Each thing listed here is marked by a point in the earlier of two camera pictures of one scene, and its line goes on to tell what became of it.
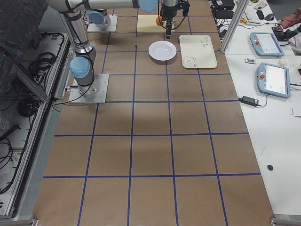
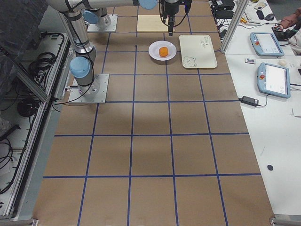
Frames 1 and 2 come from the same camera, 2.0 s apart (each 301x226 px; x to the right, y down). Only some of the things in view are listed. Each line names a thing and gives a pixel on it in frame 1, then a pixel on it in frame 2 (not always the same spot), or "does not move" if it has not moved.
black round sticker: (270, 167) does not move
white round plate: (162, 50) does not move
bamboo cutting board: (147, 23) does not move
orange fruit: (158, 20) to (163, 52)
